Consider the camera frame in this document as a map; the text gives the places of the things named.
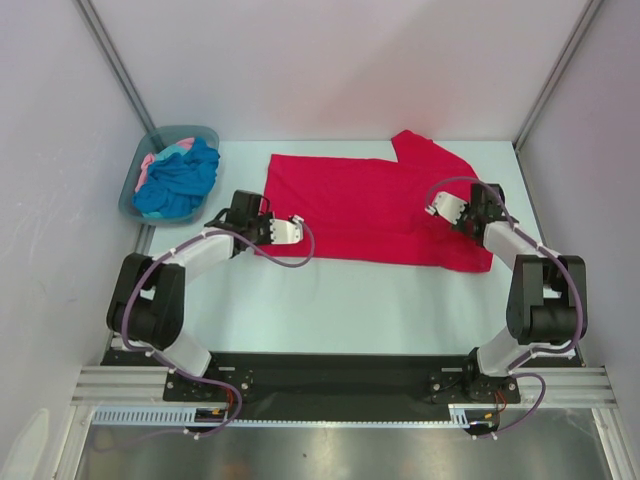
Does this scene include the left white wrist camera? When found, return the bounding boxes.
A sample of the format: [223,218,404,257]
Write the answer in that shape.
[268,215,304,245]

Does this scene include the blue t shirt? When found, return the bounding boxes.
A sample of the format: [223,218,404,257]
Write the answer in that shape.
[131,137,220,220]

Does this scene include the right aluminium corner post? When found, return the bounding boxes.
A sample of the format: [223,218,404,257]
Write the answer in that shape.
[512,0,605,153]

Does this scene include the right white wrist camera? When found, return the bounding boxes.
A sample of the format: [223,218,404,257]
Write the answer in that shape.
[425,191,469,226]

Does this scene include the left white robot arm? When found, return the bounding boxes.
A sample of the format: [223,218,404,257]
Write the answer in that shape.
[106,190,275,400]

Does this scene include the left aluminium corner post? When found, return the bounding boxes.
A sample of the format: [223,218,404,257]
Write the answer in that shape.
[72,0,156,132]

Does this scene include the translucent blue plastic basket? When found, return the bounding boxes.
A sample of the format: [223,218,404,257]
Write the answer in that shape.
[118,125,219,226]

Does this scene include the pink t shirt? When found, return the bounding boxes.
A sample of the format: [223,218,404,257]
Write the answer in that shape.
[135,137,195,192]

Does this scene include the red t shirt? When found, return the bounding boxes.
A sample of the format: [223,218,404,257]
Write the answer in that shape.
[264,130,493,274]

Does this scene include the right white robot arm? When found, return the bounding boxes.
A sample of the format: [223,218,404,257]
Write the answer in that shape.
[452,180,588,401]

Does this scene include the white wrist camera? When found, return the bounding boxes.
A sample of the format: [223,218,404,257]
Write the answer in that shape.
[268,215,304,245]
[425,191,469,226]

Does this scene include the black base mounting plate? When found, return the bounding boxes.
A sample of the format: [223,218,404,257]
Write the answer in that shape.
[99,349,586,421]

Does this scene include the aluminium corner post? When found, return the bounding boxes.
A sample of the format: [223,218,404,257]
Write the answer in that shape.
[72,0,156,132]
[512,0,605,153]

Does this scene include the aluminium front rail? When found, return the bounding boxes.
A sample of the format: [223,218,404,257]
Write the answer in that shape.
[71,367,617,408]

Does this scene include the light teal t shirt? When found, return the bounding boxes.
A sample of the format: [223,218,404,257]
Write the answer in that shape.
[133,142,190,218]

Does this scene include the slotted cable duct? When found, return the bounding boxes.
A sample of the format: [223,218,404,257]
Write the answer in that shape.
[92,404,497,431]

